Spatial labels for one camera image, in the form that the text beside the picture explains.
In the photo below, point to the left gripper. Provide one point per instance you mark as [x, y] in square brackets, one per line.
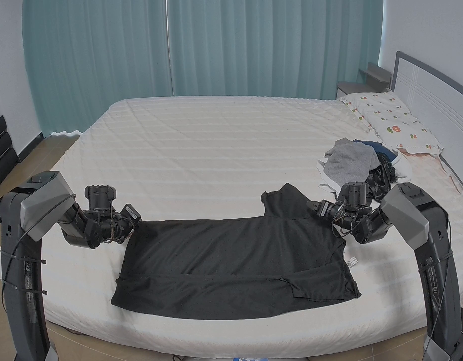
[122, 226]

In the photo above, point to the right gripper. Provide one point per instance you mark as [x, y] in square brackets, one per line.
[331, 211]

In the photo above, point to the black T-shirt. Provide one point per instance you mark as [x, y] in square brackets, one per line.
[235, 254]

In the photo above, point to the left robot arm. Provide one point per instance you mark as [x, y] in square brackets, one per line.
[43, 201]

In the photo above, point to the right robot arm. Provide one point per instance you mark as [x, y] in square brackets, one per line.
[404, 216]

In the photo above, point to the pile of clothes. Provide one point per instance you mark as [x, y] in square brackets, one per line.
[348, 164]

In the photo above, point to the bed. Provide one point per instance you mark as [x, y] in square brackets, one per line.
[197, 145]

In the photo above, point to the white printed pillow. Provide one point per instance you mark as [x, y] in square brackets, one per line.
[393, 120]

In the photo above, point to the grey bedside table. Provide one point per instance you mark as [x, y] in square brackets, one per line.
[365, 85]

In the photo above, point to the black chest of drawers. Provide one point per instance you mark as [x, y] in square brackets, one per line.
[2, 152]

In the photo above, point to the blue-green curtain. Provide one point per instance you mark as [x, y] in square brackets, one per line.
[99, 43]
[273, 32]

